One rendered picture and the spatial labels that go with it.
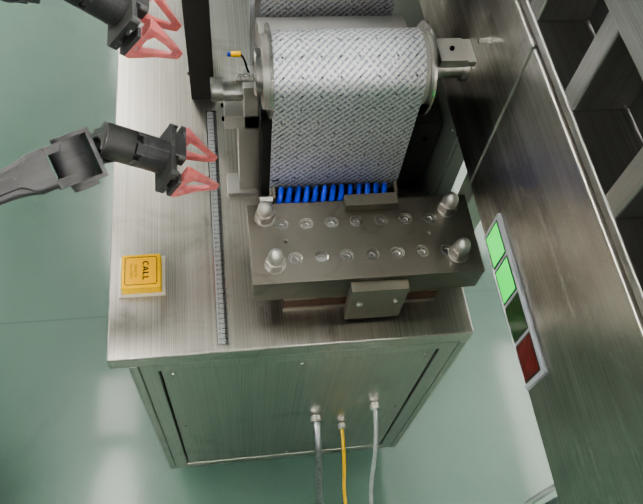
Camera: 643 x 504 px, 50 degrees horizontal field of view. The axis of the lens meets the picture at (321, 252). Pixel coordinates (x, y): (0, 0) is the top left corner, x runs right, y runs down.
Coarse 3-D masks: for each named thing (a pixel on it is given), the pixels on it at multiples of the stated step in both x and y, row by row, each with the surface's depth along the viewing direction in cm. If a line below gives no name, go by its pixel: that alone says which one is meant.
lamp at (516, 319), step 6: (516, 300) 97; (510, 306) 99; (516, 306) 97; (510, 312) 99; (516, 312) 97; (522, 312) 95; (510, 318) 99; (516, 318) 97; (522, 318) 95; (510, 324) 99; (516, 324) 97; (522, 324) 95; (516, 330) 97; (522, 330) 95; (516, 336) 97
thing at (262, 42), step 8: (424, 32) 108; (264, 40) 104; (424, 40) 107; (264, 48) 103; (264, 56) 102; (264, 64) 102; (264, 72) 103; (264, 80) 103; (264, 88) 104; (264, 96) 105; (424, 96) 109; (264, 104) 106
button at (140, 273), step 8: (128, 256) 126; (136, 256) 126; (144, 256) 127; (152, 256) 127; (160, 256) 127; (128, 264) 125; (136, 264) 126; (144, 264) 126; (152, 264) 126; (160, 264) 126; (128, 272) 125; (136, 272) 125; (144, 272) 125; (152, 272) 125; (160, 272) 125; (128, 280) 124; (136, 280) 124; (144, 280) 124; (152, 280) 124; (160, 280) 125; (128, 288) 123; (136, 288) 123; (144, 288) 124; (152, 288) 124; (160, 288) 125
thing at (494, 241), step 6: (492, 234) 104; (498, 234) 102; (486, 240) 107; (492, 240) 104; (498, 240) 102; (492, 246) 104; (498, 246) 102; (492, 252) 104; (498, 252) 102; (492, 258) 105; (498, 258) 102
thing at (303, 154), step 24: (408, 120) 113; (288, 144) 114; (312, 144) 115; (336, 144) 116; (360, 144) 117; (384, 144) 117; (288, 168) 120; (312, 168) 121; (336, 168) 122; (360, 168) 123; (384, 168) 123
